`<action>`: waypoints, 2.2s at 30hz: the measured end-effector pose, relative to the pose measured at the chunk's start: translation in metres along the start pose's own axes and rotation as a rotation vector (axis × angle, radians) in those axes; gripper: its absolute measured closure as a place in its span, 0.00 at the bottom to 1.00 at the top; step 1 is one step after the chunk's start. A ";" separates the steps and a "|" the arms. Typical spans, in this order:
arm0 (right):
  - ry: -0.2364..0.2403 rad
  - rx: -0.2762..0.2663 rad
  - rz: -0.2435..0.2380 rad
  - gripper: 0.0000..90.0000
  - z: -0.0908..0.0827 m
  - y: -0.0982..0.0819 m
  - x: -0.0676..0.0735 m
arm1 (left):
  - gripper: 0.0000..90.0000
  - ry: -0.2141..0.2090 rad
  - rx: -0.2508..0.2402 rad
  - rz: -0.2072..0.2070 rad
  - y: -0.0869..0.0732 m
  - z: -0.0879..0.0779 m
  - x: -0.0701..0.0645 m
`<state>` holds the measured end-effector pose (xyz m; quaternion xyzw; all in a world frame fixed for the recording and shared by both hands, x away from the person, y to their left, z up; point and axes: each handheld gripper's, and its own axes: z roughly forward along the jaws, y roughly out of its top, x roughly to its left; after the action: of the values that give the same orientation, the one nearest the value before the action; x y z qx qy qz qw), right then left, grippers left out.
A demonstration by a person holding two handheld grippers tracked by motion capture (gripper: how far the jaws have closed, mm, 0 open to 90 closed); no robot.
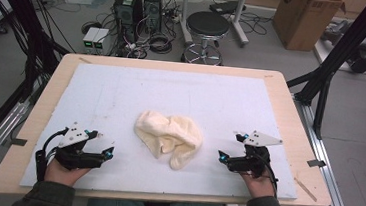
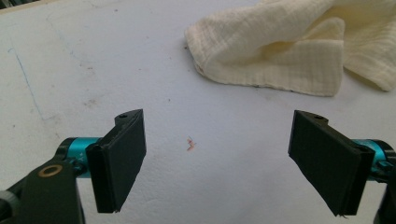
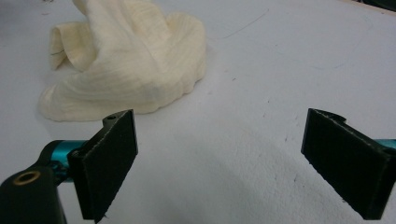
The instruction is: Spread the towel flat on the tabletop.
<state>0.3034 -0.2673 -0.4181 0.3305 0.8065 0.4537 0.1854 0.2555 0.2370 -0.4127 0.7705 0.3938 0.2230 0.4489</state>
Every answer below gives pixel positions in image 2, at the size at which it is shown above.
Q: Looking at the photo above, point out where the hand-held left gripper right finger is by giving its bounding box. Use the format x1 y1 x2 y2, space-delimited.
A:
288 109 376 217

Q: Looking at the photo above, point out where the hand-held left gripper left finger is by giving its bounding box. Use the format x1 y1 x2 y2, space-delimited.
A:
85 108 148 214

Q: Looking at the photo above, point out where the cream cloth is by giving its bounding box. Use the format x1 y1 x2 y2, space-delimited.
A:
184 0 396 97

